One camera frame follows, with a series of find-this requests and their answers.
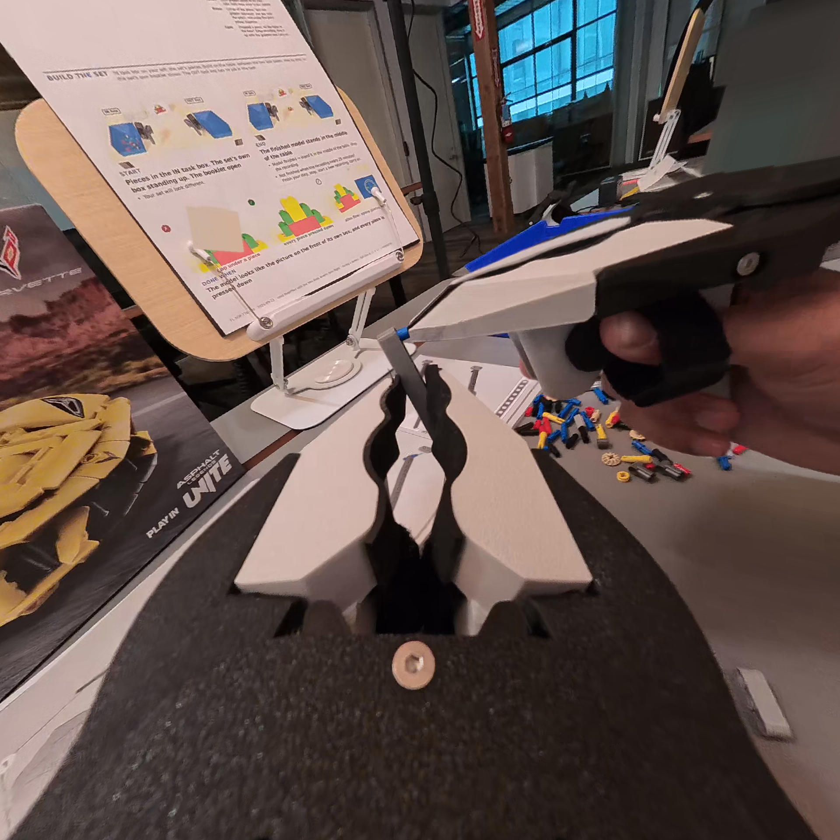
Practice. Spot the long grey lego beam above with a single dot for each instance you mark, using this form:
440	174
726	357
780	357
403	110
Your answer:
403	374

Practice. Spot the white cabinet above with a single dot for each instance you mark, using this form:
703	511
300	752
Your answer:
525	180

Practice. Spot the black metal pole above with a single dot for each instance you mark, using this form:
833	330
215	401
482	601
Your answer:
420	131

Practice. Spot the blue plastic bin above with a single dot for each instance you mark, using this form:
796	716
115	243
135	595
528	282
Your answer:
499	253

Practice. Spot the lego set box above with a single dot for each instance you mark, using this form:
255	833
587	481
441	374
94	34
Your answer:
98	394

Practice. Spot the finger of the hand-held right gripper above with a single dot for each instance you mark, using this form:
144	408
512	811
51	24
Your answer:
571	244
525	302

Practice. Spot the wooden post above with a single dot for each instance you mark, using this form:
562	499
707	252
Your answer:
492	118

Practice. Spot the printed instruction sheet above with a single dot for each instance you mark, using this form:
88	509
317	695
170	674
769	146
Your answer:
197	164

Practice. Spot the pile of small lego pieces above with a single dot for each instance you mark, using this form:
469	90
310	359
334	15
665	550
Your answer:
558	426

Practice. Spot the person's right hand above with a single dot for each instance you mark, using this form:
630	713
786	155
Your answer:
787	380

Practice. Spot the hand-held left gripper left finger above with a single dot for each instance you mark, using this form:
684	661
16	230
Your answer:
308	518

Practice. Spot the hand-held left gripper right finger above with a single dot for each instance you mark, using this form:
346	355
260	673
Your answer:
518	518

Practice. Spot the light grey lego connector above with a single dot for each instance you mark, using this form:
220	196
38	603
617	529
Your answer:
761	705

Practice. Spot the lego instruction booklet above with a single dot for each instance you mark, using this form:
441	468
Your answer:
485	387

